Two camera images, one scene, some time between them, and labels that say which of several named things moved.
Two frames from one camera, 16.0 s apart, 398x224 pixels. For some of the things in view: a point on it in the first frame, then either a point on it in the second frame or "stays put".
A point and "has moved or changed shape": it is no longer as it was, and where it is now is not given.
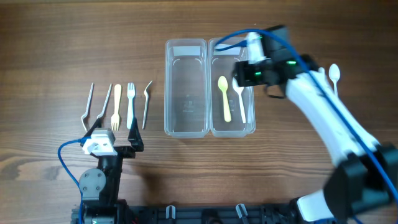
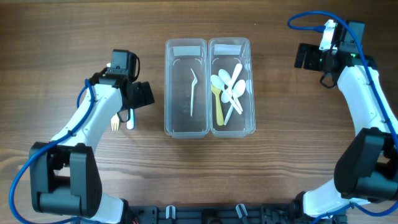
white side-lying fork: x=147 y=96 -> x=194 y=83
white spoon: x=334 y=74 has moved or changed shape
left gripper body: x=125 y=152 -> x=143 y=96
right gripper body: x=251 y=74 -> x=313 y=57
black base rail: x=206 y=214 stays put
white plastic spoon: x=240 y=89 -> x=218 y=82
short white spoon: x=321 y=70 has moved or changed shape
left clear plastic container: x=186 y=88 stays put
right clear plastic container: x=222 y=63 stays put
